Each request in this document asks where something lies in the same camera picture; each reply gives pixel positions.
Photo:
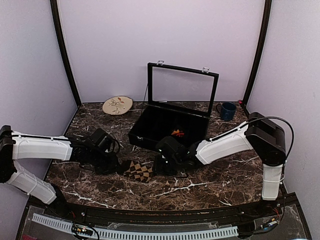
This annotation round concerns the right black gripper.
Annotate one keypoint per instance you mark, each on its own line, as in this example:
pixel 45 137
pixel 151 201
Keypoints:
pixel 158 169

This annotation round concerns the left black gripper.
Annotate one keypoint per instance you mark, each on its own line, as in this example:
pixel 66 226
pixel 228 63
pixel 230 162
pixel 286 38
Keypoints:
pixel 113 167

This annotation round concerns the red yellow black argyle sock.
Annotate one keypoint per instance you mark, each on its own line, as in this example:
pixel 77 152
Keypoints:
pixel 178 131

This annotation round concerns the brown tan argyle sock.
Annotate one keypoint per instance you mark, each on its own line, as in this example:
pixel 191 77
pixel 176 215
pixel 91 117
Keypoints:
pixel 136 171

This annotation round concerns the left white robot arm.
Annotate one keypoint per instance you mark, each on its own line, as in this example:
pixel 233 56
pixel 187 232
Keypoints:
pixel 15 146

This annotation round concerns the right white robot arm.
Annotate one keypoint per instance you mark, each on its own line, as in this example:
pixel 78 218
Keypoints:
pixel 258 133

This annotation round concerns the floral ceramic plate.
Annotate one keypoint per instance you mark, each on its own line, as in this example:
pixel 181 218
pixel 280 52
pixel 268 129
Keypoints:
pixel 117 105

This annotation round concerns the black display box with lid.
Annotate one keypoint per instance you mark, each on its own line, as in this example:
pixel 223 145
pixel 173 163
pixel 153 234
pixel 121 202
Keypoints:
pixel 176 95

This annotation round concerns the dark blue mug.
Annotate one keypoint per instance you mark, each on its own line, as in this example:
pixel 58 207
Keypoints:
pixel 226 110

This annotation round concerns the small circuit board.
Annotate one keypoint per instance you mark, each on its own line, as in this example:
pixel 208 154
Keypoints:
pixel 81 230

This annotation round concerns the grey slotted cable duct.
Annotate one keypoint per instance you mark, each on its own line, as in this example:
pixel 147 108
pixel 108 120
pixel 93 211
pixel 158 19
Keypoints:
pixel 135 232

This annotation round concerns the black front rail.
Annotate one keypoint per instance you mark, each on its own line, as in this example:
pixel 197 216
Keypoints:
pixel 286 208

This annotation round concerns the left black frame post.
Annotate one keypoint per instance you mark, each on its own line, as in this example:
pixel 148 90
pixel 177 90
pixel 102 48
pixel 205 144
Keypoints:
pixel 63 51

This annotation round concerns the black frame post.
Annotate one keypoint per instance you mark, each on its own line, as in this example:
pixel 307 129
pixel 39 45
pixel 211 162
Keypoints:
pixel 259 51
pixel 63 51

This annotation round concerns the right black frame post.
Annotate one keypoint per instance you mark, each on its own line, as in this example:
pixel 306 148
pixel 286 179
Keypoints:
pixel 259 51

